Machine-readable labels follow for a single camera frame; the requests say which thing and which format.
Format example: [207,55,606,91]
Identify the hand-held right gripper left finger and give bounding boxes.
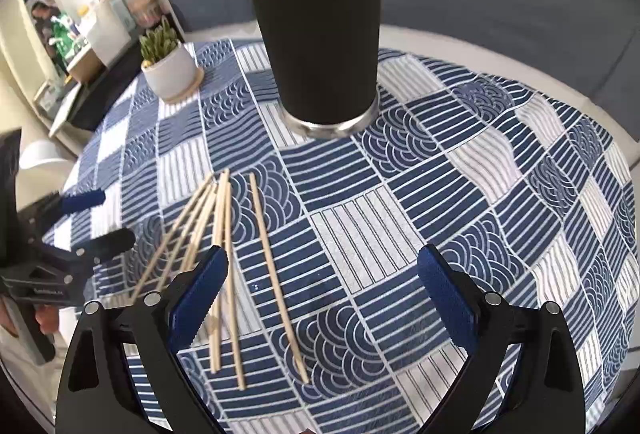
[55,245,231,434]

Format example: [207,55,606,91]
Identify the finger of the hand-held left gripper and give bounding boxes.
[50,228,137,275]
[20,189,107,227]

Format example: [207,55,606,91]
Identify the pile of chopsticks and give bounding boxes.
[131,168,311,390]

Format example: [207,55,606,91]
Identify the round wooden coaster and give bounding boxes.
[164,70,205,105]

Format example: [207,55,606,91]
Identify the white stool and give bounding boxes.
[17,139,76,171]

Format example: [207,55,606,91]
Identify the person's left hand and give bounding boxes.
[32,304,63,337]

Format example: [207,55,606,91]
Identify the white canister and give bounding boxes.
[92,0,139,64]

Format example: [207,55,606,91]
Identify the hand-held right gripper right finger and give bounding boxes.
[416,244,586,434]

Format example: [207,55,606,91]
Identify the potted plant in white pot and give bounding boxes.
[139,17,199,98]

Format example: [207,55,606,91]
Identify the blue white patterned tablecloth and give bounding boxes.
[42,38,638,434]

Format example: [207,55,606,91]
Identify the black cup with metal base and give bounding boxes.
[245,0,383,139]

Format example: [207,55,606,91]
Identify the brown boxes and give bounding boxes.
[129,0,172,32]

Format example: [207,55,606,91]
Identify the black low bench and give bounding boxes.
[50,36,151,139]

